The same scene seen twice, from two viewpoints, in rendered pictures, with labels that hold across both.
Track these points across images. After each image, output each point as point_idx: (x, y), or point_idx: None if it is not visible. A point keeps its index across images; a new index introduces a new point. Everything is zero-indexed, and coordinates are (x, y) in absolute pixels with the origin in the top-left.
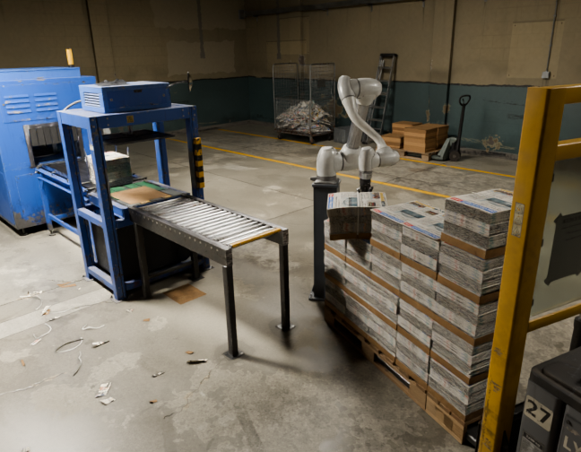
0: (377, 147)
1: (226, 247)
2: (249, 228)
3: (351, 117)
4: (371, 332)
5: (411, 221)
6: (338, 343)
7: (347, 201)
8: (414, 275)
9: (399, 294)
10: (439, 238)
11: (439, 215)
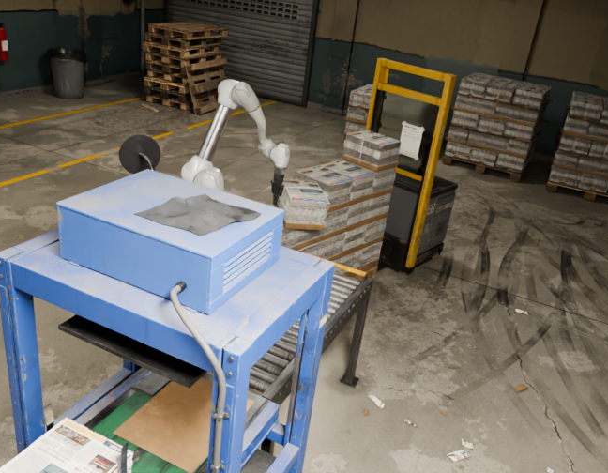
0: (267, 143)
1: (368, 278)
2: None
3: (265, 122)
4: None
5: (350, 175)
6: None
7: (311, 192)
8: (357, 207)
9: (346, 229)
10: (372, 172)
11: (329, 168)
